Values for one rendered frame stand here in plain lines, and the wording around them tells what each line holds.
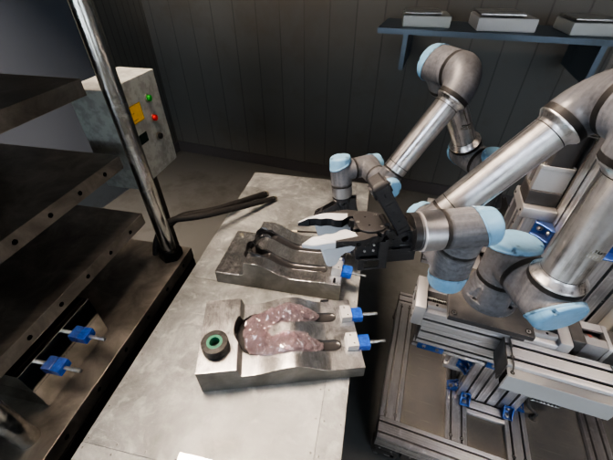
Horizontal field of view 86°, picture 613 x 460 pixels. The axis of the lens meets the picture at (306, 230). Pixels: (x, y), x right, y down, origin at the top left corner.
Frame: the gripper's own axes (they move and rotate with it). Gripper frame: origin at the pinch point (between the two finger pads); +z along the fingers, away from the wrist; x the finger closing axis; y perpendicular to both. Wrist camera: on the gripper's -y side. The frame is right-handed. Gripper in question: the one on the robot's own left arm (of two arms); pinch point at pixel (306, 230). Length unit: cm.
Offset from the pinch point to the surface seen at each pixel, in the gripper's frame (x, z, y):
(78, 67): 262, 153, -6
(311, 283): 46, -6, 52
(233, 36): 306, 32, -23
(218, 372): 13, 25, 54
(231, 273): 56, 25, 52
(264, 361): 17, 12, 56
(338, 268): 47, -16, 47
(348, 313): 31, -17, 54
